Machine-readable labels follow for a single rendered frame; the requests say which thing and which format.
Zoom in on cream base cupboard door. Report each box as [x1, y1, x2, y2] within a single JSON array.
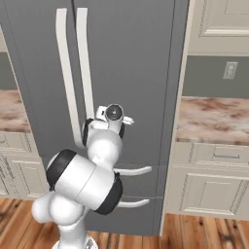
[[0, 153, 51, 200], [165, 165, 249, 222]]

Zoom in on cream right fridge door handle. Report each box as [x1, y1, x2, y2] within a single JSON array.
[[75, 7, 96, 121]]

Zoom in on cream left fridge door handle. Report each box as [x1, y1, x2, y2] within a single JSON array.
[[54, 7, 85, 149]]

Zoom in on grey fridge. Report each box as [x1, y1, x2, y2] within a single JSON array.
[[0, 0, 191, 237]]

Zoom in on cream fridge surround panel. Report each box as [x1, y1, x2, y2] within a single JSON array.
[[159, 0, 196, 237]]

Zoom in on white wall socket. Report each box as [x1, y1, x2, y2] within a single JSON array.
[[222, 60, 239, 81]]

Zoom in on cream drawer front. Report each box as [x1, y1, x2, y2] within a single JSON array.
[[0, 130, 39, 158], [190, 141, 249, 167]]

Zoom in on cream wall cupboard door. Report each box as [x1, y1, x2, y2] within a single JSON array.
[[188, 0, 249, 56]]

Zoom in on cream shallow fridge drawer handle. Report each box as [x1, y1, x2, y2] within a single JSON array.
[[113, 165, 153, 177]]

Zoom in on grey left fridge door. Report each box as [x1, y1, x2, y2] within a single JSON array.
[[0, 0, 89, 164]]

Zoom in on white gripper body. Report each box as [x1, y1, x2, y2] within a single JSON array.
[[123, 115, 135, 126]]

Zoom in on grey fridge door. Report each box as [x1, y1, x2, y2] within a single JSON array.
[[71, 0, 178, 168], [0, 0, 89, 164]]

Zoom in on grey drawer handle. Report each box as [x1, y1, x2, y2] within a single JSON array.
[[213, 153, 241, 160]]

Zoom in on grey shallow fridge drawer front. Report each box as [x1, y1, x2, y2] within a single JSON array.
[[114, 164, 169, 199]]

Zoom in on grey deep fridge drawer front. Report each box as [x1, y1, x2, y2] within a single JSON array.
[[85, 196, 164, 236]]

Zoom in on cream fridge door handle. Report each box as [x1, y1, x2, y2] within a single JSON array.
[[54, 7, 85, 149], [75, 7, 96, 121]]

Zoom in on cream deep fridge drawer handle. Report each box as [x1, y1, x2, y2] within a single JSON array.
[[116, 198, 151, 209]]

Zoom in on grey right fridge door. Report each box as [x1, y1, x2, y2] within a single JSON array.
[[71, 0, 178, 168]]

